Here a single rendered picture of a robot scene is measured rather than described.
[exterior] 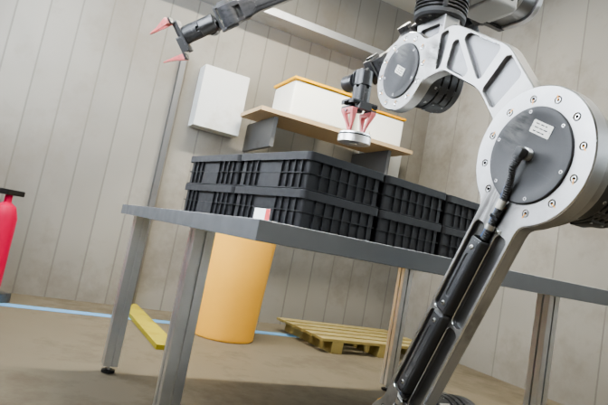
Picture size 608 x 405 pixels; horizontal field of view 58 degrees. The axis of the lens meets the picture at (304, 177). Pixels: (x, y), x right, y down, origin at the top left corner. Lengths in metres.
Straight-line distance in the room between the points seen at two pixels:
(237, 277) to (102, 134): 1.50
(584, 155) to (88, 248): 3.69
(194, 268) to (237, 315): 1.98
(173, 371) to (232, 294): 1.92
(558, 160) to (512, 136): 0.11
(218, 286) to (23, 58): 2.05
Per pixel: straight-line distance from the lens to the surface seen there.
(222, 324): 3.54
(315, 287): 4.81
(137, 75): 4.34
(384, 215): 1.73
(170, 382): 1.63
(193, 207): 2.13
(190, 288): 1.59
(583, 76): 4.38
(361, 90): 1.77
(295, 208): 1.56
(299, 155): 1.58
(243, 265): 3.49
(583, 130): 0.94
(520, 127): 1.01
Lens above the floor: 0.67
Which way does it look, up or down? 7 degrees up
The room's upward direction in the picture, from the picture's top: 11 degrees clockwise
